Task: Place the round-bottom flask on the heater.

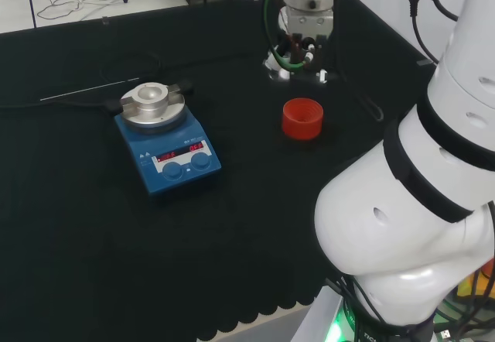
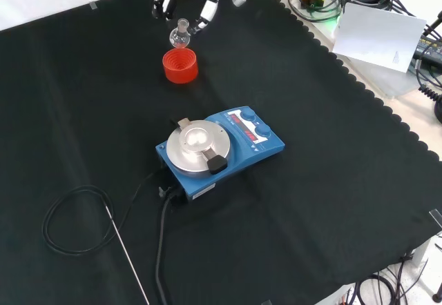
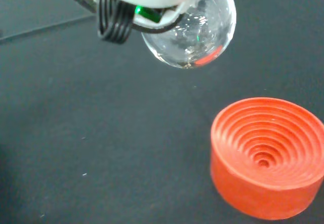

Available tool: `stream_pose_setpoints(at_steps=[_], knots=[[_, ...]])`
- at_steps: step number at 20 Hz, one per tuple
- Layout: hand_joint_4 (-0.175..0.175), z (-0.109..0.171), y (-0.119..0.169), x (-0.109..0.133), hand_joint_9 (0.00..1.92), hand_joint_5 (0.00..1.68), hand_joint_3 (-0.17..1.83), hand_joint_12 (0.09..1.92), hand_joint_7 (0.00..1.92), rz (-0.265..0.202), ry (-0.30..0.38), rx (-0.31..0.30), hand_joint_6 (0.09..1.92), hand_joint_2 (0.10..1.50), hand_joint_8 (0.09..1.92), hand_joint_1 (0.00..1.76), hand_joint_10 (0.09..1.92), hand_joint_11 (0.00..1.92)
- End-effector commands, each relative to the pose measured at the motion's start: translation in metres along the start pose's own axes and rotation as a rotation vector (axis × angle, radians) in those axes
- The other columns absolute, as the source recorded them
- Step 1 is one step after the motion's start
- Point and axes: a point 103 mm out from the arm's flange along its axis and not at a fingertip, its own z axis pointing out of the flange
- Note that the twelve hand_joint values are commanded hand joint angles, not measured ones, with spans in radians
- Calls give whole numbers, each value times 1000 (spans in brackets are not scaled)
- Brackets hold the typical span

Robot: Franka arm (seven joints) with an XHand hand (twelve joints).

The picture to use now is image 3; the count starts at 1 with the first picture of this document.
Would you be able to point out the black bench cloth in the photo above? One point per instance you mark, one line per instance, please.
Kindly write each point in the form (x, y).
(101, 132)

